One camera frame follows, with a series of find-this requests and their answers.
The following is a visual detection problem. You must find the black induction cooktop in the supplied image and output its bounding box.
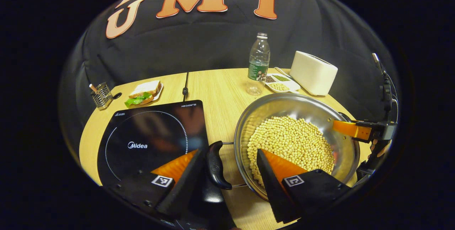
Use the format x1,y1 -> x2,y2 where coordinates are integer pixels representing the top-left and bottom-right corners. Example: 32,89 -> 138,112
97,100 -> 237,230

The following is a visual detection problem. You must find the sandwich with lettuce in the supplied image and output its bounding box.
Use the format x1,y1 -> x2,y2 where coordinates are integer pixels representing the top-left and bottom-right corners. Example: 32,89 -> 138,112
124,80 -> 161,108

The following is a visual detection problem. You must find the steel pot with black handle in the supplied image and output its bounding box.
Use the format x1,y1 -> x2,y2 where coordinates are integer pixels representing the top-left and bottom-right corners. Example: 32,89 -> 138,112
206,92 -> 360,202

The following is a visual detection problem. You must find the pile of soybeans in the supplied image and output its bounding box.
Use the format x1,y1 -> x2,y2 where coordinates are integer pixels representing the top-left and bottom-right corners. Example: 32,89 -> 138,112
246,116 -> 335,188

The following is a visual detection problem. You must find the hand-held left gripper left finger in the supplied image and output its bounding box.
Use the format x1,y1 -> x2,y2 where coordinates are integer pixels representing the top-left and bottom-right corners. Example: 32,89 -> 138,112
107,148 -> 208,223

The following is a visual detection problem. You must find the wire utensil holder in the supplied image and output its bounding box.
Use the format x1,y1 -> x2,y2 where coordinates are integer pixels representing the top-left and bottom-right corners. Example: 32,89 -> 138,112
91,82 -> 122,111

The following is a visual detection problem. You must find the clear plastic water bottle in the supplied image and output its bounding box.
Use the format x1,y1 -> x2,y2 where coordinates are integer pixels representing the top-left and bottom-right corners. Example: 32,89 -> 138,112
245,33 -> 271,96

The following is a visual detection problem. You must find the black power cable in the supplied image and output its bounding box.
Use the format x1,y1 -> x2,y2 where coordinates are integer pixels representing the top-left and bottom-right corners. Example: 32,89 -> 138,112
182,72 -> 189,102

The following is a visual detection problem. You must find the white divided bean dish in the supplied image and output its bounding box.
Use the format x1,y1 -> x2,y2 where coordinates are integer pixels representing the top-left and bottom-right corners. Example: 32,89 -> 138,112
265,74 -> 301,93

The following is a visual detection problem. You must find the white toaster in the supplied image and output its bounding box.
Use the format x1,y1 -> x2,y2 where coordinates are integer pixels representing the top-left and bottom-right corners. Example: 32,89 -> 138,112
290,50 -> 338,96

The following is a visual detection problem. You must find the white power cord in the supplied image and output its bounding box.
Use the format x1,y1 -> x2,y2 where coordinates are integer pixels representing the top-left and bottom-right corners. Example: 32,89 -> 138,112
274,67 -> 293,79

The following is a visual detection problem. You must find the black backdrop cloth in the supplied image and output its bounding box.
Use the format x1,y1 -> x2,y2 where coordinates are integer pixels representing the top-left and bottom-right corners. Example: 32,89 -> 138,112
59,0 -> 398,145

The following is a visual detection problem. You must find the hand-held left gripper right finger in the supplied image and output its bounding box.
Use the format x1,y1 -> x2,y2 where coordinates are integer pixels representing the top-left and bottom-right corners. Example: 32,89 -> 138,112
256,148 -> 352,223

